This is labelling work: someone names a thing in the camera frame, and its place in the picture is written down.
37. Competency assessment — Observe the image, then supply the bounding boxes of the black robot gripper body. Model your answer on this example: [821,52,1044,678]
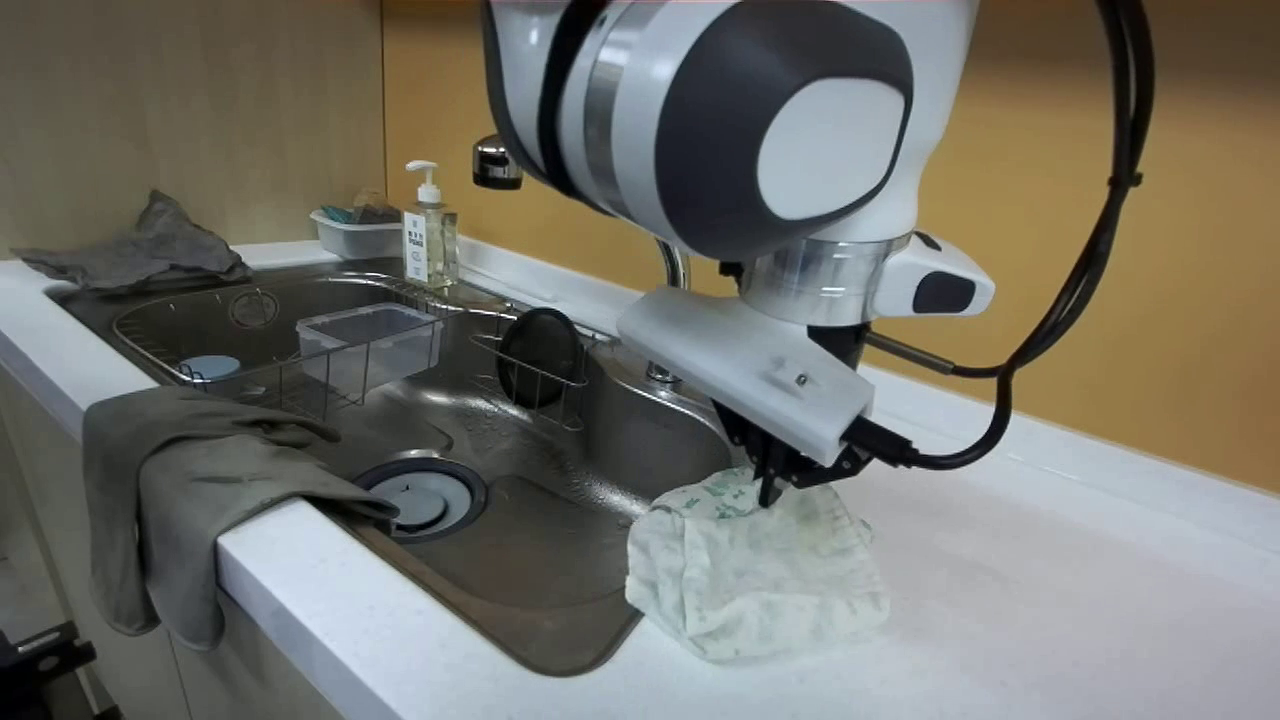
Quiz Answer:
[717,317,888,497]

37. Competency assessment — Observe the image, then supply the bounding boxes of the white towel with green print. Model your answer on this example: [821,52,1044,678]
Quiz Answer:
[620,458,895,670]

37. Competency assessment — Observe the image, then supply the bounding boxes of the stainless steel sink basin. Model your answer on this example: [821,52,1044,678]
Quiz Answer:
[45,257,742,682]

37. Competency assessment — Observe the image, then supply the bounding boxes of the black round sink strainer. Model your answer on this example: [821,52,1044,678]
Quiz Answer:
[490,304,590,418]

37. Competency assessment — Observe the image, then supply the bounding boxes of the round sink drain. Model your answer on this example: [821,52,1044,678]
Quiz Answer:
[357,452,490,545]

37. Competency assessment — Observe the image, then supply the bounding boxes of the clear soap pump bottle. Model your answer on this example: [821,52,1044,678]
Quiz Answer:
[401,158,464,301]

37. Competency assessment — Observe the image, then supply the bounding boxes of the chrome kitchen faucet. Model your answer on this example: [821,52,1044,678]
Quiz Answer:
[467,133,686,400]

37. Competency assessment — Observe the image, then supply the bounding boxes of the clear plastic container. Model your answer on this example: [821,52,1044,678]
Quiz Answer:
[292,301,449,406]

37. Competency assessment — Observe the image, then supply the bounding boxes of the white plastic sponge tray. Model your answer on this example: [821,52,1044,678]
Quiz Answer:
[309,201,411,267]

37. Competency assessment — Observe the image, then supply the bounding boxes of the dark scrubber sponge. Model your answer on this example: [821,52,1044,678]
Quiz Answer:
[318,201,404,229]

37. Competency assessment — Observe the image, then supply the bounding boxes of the blue round disc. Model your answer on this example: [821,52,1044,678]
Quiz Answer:
[175,349,247,389]

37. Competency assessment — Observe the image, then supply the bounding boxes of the large grey cloth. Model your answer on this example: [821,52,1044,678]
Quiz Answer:
[81,383,401,652]

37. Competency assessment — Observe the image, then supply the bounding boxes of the crumpled grey cloth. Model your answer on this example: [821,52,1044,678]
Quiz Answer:
[17,188,252,301]

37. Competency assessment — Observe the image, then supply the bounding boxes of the black object by cabinet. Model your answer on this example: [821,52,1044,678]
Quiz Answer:
[0,622,100,720]

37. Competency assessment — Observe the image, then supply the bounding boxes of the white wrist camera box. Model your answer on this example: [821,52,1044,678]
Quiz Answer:
[614,283,878,473]

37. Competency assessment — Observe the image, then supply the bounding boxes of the metal wire sink rack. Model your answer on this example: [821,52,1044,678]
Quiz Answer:
[113,273,609,433]

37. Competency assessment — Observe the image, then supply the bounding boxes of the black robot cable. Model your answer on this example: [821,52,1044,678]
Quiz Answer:
[843,0,1159,476]

